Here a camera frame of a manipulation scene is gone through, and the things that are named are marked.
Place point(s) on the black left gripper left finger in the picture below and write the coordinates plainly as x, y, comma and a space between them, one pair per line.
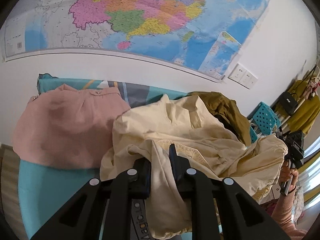
111, 209

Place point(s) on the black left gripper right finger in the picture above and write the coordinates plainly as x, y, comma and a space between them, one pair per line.
220, 209

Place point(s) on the cream beige jacket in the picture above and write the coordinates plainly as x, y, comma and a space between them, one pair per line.
148, 131

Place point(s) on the pink sleeved right forearm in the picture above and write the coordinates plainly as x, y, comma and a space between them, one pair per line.
282, 215

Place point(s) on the right hand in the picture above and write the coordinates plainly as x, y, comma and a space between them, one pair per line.
288, 175

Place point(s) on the mustard yellow hanging garment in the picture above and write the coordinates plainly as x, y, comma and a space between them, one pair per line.
304, 117

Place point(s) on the teal perforated storage rack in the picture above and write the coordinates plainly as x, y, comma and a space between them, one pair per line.
263, 122

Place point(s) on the black handbag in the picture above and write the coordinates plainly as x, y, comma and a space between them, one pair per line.
288, 103

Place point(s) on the olive brown garment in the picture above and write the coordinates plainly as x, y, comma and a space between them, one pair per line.
227, 112

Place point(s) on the teal patterned bed sheet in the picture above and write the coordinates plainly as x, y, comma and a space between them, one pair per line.
43, 190

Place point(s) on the pink folded garment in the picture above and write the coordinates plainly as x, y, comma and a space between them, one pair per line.
66, 128

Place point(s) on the white wall socket panel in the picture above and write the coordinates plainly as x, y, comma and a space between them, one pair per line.
243, 77

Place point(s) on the colourful wall map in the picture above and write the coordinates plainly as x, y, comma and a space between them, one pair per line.
200, 35

